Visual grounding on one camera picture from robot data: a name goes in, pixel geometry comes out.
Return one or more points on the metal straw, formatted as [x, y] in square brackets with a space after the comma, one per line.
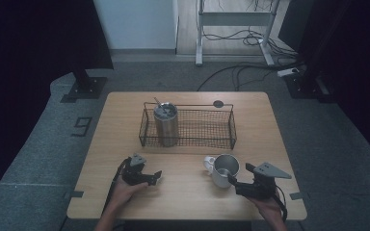
[159, 102]

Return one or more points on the black stand base with post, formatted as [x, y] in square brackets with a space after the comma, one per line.
[305, 86]
[86, 88]

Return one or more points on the black curtain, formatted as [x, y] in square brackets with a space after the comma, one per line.
[350, 48]
[29, 48]

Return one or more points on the white metal desk frame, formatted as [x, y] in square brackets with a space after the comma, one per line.
[234, 18]

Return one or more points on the person's right hand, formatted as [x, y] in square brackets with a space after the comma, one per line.
[268, 207]

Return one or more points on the person's left hand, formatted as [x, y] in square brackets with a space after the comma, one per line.
[125, 194]

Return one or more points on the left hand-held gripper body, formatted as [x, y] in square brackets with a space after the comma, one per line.
[134, 173]

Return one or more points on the white mug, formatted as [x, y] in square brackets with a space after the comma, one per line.
[220, 178]

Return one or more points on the white power strip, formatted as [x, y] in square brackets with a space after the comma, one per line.
[287, 72]

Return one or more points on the grey tape strip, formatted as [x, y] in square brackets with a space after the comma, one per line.
[74, 194]
[296, 195]

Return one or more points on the stainless steel tumbler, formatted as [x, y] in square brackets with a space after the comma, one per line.
[167, 128]

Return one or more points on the black round table grommet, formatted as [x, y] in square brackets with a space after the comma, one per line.
[218, 104]

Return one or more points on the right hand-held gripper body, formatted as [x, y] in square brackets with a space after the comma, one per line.
[260, 187]

